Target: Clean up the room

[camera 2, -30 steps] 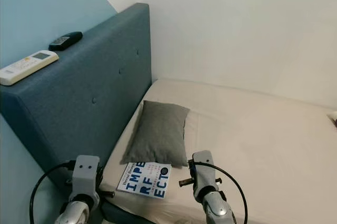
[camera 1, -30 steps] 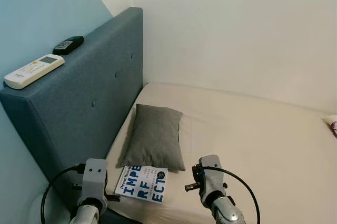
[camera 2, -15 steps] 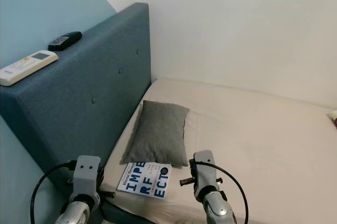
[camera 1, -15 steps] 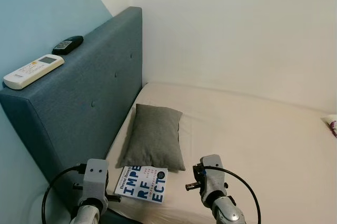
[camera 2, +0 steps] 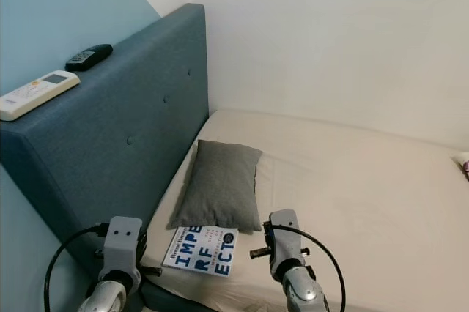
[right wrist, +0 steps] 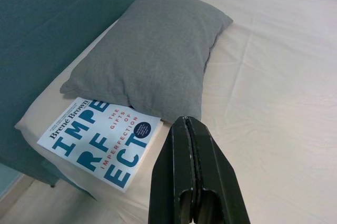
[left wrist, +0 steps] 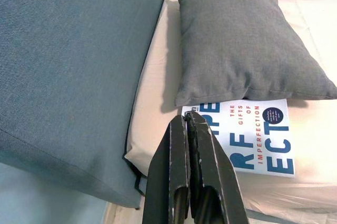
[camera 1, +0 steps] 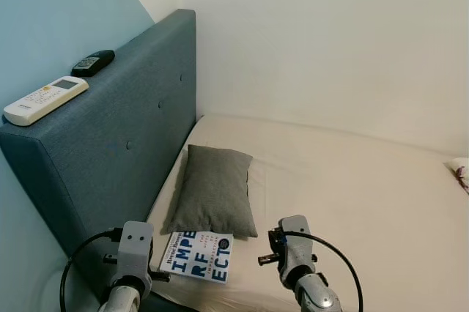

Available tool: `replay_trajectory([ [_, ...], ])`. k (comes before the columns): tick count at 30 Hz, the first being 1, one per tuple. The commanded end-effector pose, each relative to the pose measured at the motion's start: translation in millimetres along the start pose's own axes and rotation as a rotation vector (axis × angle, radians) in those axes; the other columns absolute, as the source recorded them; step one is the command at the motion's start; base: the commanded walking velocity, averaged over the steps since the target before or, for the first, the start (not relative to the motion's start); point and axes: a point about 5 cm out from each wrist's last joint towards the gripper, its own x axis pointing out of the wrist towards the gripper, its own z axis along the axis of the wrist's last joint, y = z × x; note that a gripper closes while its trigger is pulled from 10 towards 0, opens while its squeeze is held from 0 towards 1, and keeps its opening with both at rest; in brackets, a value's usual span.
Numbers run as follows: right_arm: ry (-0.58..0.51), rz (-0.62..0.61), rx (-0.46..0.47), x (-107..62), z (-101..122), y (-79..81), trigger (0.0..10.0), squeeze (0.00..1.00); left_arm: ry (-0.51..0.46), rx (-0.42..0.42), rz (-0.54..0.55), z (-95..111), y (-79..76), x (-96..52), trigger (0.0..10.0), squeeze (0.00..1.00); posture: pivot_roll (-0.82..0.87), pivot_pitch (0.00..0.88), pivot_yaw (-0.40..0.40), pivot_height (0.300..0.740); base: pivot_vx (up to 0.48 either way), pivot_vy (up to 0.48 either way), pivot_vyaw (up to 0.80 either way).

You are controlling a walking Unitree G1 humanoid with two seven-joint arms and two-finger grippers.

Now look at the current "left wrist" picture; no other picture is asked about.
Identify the white sheeted mattress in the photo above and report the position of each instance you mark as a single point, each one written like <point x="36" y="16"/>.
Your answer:
<point x="310" y="103"/>

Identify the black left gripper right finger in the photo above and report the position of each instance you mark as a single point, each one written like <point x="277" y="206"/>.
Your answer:
<point x="213" y="176"/>

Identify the blue fabric headboard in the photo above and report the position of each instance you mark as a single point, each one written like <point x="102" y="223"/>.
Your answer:
<point x="65" y="63"/>

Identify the white book blue letters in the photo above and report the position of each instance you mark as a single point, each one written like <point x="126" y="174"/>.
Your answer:
<point x="263" y="140"/>

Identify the grey fabric pillow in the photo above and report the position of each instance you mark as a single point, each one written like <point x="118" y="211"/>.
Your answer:
<point x="237" y="45"/>

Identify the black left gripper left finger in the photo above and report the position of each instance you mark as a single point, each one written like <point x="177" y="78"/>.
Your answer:
<point x="166" y="171"/>

